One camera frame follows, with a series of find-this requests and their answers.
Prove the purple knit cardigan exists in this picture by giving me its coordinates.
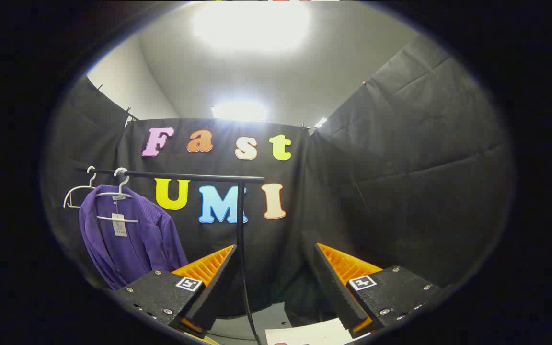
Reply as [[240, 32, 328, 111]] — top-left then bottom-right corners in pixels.
[[79, 185, 189, 291]]

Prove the ceiling light panel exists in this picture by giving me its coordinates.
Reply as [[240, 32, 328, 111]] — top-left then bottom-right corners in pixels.
[[192, 0, 313, 51], [211, 102, 268, 122]]

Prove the black backdrop cloth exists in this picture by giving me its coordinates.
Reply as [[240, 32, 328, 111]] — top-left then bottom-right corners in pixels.
[[41, 34, 514, 331]]

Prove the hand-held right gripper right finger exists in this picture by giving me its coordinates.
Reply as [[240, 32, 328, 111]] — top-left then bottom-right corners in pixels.
[[312, 242, 454, 339]]

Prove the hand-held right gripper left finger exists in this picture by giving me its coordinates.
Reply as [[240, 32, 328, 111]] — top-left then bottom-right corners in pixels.
[[106, 244, 238, 340]]

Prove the black metal clothes rack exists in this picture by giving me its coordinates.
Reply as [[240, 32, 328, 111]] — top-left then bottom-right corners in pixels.
[[75, 166, 266, 345]]

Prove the white plastic hanger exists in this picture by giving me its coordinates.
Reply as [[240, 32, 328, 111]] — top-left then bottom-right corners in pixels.
[[63, 166, 97, 210], [95, 167, 140, 224]]

